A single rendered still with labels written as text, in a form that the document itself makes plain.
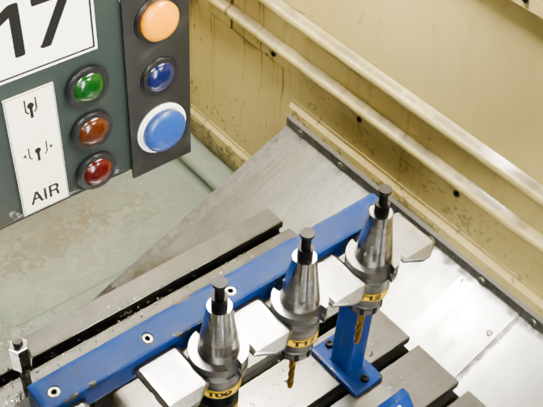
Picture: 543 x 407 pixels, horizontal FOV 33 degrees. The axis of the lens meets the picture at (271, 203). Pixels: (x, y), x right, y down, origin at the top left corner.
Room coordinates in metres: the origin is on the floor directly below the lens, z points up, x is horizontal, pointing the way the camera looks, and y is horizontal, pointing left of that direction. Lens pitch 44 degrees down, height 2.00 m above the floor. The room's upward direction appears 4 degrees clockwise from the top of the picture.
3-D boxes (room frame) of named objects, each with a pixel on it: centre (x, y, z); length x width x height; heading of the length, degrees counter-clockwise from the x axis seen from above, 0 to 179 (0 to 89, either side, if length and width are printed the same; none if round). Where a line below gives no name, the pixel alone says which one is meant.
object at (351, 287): (0.69, -0.08, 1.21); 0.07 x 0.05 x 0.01; 42
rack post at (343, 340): (0.80, -0.12, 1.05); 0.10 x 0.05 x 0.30; 42
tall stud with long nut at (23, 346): (0.71, 0.31, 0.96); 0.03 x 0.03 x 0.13
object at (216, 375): (0.57, 0.04, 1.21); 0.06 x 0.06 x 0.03
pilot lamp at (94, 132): (0.41, 0.11, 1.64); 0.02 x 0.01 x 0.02; 132
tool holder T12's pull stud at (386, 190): (0.72, -0.12, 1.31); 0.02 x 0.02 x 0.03
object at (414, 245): (0.76, -0.16, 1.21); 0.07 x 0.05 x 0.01; 42
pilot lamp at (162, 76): (0.44, 0.07, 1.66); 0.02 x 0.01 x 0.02; 132
